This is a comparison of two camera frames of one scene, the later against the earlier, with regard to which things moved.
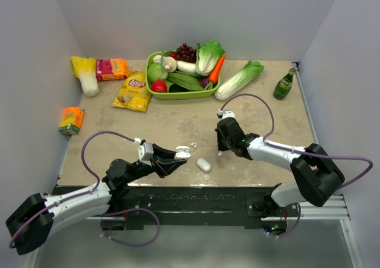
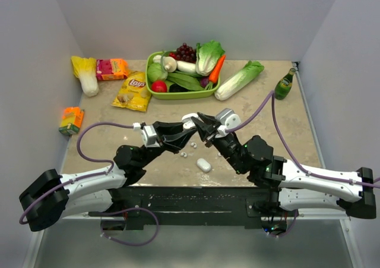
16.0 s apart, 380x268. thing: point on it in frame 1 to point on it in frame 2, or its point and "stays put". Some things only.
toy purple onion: x=204 y=81 stays put
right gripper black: x=220 y=146 to x=207 y=129
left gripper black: x=163 y=162 to x=171 y=136
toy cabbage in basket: x=208 y=54 stays put
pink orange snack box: x=111 y=69 stays put
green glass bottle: x=283 y=87 stays put
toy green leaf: x=183 y=79 stays put
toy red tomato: x=159 y=86 stays put
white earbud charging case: x=182 y=153 to x=187 y=121
